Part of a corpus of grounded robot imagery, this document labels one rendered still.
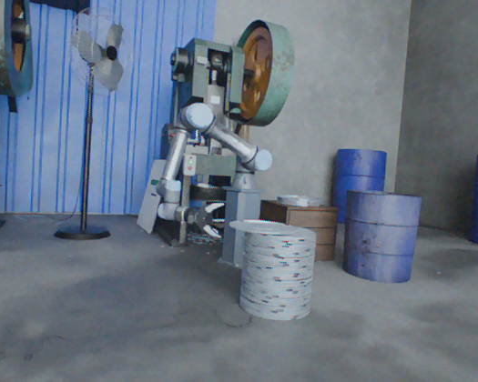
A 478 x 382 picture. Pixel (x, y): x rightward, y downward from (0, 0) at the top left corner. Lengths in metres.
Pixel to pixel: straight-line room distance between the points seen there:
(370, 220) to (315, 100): 2.90
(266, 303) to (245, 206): 0.73
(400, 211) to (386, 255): 0.25
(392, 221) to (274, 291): 0.92
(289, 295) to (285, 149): 3.21
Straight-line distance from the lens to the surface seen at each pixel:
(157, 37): 4.02
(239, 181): 2.02
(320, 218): 2.35
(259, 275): 1.41
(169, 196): 1.73
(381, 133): 5.48
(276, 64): 2.68
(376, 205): 2.07
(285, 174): 4.48
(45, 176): 3.79
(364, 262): 2.13
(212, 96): 2.77
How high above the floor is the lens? 0.56
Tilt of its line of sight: 3 degrees down
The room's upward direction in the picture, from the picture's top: 4 degrees clockwise
